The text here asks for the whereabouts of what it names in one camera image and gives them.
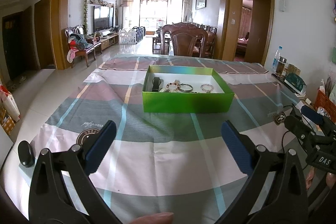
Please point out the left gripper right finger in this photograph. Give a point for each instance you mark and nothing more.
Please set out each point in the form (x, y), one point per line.
(286, 201)

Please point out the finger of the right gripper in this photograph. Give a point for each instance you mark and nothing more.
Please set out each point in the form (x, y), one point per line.
(311, 114)
(302, 131)

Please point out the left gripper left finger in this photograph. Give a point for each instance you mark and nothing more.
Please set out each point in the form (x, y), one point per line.
(49, 199)

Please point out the black wristwatch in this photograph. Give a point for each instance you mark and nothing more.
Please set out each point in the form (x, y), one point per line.
(156, 82)

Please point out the person's right hand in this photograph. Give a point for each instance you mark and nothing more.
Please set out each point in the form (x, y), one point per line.
(315, 175)

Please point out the person's left hand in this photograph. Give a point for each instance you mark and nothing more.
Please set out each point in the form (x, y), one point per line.
(159, 218)

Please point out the orange plastic basket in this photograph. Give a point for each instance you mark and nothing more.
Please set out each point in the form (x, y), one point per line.
(323, 101)

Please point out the dark green tissue box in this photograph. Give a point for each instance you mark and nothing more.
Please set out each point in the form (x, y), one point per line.
(296, 83)

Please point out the black oval case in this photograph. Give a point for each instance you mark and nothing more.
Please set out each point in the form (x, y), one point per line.
(26, 154)

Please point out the glass tea tumbler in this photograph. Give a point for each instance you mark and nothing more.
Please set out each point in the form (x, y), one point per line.
(280, 65)

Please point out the plastic water bottle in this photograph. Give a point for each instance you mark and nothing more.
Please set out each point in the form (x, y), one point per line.
(276, 59)

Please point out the green cardboard box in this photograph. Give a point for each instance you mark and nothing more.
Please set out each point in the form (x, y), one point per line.
(200, 90)

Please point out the red and white bag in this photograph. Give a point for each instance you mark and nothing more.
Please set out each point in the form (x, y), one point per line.
(9, 104)

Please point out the carved wooden dining chair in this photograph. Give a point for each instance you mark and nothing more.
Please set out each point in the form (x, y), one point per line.
(184, 37)

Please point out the wooden armchair with clothes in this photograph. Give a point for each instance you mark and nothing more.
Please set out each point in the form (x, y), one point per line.
(81, 45)

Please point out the wooden tv cabinet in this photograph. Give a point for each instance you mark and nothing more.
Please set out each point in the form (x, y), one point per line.
(109, 40)

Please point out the white baby fence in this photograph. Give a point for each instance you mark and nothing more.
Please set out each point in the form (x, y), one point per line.
(127, 37)

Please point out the flat screen television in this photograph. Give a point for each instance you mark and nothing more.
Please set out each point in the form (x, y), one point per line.
(102, 18)

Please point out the green ivy garland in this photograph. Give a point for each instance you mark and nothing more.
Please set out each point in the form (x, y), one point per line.
(85, 16)

